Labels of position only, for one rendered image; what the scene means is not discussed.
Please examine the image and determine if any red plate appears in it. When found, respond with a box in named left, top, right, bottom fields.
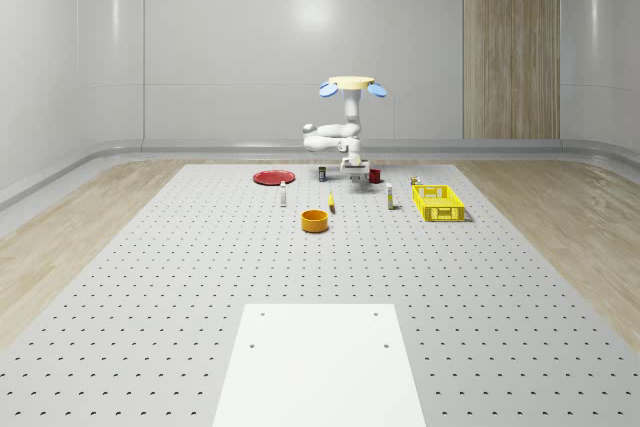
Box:
left=252, top=169, right=297, bottom=187

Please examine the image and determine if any white board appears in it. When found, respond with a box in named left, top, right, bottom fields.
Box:
left=212, top=303, right=427, bottom=427

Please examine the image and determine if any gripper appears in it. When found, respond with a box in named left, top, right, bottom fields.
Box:
left=341, top=157, right=372, bottom=184

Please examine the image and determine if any drone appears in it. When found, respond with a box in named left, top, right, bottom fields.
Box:
left=319, top=75, right=387, bottom=99

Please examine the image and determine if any yellow bowl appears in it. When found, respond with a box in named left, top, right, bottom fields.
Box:
left=300, top=209, right=330, bottom=234

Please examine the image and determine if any yellow basket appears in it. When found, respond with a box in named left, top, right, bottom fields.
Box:
left=411, top=184, right=466, bottom=223

